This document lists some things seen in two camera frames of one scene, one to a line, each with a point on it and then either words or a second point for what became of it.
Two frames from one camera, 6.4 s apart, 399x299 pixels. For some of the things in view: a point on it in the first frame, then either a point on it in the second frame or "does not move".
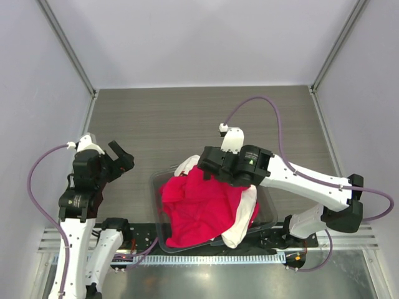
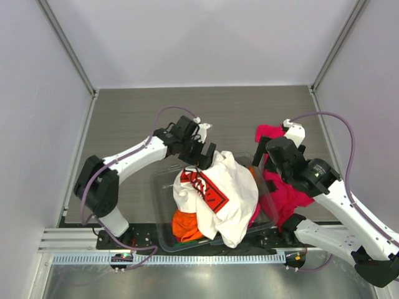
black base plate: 144,240 does not move
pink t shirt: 196,210 -> 278,198
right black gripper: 206,176 -> 261,149
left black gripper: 126,161 -> 203,161
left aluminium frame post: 68,47 does not move
